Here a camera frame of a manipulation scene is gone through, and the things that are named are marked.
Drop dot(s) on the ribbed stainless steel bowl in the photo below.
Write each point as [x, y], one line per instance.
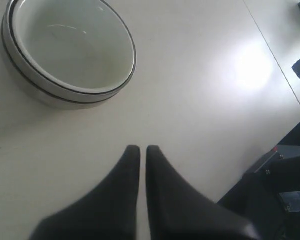
[27, 70]

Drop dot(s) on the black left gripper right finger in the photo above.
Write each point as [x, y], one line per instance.
[177, 211]

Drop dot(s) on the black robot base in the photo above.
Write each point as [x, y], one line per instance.
[268, 194]

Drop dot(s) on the smooth stainless steel bowl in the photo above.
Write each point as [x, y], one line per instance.
[37, 94]

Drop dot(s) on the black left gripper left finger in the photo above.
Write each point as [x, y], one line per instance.
[108, 212]

